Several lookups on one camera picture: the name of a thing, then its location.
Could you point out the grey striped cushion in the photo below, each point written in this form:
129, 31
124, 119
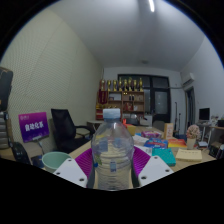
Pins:
3, 131

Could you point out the yellow notebook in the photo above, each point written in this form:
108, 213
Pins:
189, 155

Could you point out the dark glass door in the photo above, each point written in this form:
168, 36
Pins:
160, 100

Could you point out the pale green cup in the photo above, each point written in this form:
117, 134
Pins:
55, 160

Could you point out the purple sign board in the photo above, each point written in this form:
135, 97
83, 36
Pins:
33, 127

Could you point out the pink box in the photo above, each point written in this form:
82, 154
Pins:
151, 134

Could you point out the teal book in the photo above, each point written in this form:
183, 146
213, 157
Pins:
164, 156

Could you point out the pink flowers in white pot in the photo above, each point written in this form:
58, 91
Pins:
193, 132

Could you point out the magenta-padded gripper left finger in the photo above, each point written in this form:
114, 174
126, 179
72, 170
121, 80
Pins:
83, 161

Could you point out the yellow gift box red ribbon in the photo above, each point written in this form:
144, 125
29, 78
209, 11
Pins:
131, 129

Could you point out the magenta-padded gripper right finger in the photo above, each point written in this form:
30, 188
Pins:
141, 159

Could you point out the black computer monitor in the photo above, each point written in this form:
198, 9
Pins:
204, 114

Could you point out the black office chair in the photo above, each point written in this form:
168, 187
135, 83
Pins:
65, 128

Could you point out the ceiling tube light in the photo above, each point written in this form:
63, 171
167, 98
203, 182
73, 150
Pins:
151, 6

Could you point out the black chair back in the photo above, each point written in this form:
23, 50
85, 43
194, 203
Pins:
20, 153

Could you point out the orange upright carton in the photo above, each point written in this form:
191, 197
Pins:
168, 131

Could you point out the white wall air conditioner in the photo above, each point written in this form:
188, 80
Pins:
187, 79

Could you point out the red shelf unit with trophies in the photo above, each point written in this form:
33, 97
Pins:
131, 100

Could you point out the clear plastic water bottle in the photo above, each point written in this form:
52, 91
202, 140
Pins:
112, 150

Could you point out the blue book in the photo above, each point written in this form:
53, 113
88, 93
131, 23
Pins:
156, 143

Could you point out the black case with tan trim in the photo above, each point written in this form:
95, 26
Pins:
5, 88

